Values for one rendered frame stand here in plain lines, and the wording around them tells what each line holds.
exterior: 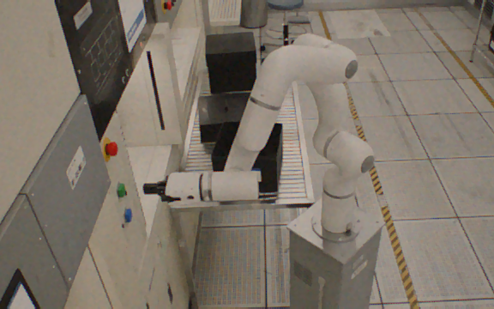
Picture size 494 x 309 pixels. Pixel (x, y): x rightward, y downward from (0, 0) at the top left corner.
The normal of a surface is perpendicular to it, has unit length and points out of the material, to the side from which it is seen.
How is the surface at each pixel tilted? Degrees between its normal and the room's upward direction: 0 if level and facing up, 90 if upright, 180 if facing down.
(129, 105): 90
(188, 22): 90
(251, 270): 0
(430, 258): 0
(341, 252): 0
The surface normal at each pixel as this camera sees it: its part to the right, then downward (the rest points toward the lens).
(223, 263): -0.06, -0.81
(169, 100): -0.01, 0.58
